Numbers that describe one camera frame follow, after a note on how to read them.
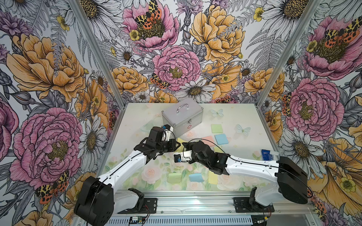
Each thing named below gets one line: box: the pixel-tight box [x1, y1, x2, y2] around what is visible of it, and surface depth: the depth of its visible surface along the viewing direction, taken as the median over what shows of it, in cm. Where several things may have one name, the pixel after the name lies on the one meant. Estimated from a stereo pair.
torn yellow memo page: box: [208, 169, 219, 186], surface depth 85 cm
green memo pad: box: [210, 124, 223, 134], surface depth 111 cm
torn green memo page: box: [166, 172, 182, 184], surface depth 85 cm
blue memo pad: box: [214, 133, 229, 146], surface depth 104 cm
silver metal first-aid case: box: [161, 97, 204, 138], surface depth 99 cm
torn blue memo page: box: [188, 173, 205, 183], surface depth 87 cm
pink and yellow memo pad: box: [201, 135, 215, 147], surface depth 61 cm
